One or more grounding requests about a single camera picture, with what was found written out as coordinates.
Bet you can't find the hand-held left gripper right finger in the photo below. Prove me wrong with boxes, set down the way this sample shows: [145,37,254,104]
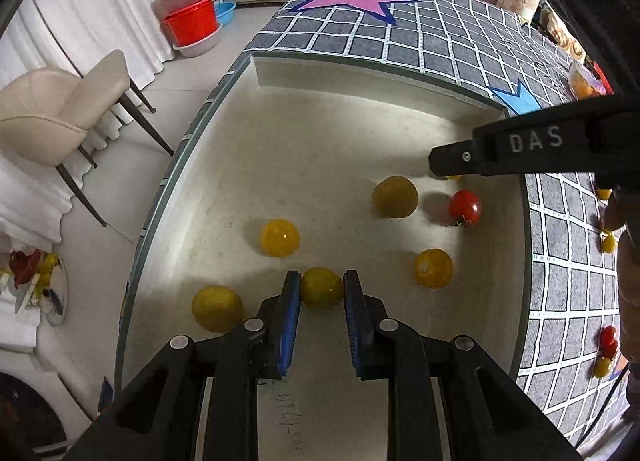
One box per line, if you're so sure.
[343,270,583,461]

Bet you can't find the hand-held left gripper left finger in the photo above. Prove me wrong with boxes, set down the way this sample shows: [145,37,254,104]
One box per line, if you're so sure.
[65,270,302,461]

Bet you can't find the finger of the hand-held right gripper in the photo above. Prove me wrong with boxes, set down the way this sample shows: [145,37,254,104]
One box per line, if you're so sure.
[429,94,640,179]

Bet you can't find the large olive yellow tomato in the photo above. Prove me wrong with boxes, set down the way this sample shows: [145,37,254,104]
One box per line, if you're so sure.
[191,285,244,333]
[371,175,420,219]

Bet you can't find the clear plastic bag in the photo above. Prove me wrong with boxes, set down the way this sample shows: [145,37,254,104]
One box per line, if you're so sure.
[567,58,616,101]

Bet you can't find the white tray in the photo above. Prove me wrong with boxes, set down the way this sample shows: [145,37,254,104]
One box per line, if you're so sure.
[114,52,533,461]

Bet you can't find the grey grid printed tablecloth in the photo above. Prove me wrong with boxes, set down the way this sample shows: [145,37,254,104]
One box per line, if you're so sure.
[97,0,640,447]

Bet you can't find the red yellow plastic items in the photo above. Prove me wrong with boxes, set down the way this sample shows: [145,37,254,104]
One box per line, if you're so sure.
[0,248,68,327]

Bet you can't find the white appliance with dark door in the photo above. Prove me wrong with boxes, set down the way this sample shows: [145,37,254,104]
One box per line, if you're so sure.
[0,326,96,461]

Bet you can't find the white plastic basin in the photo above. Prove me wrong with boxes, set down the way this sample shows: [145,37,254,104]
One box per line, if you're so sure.
[172,24,222,58]

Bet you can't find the red plastic basin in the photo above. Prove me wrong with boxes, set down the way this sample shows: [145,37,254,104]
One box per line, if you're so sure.
[161,0,219,47]

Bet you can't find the beige upholstered chair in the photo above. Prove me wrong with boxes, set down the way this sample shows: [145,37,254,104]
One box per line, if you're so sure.
[0,48,176,228]

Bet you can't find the white curtain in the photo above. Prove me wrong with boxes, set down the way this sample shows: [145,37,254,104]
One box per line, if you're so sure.
[0,0,213,252]

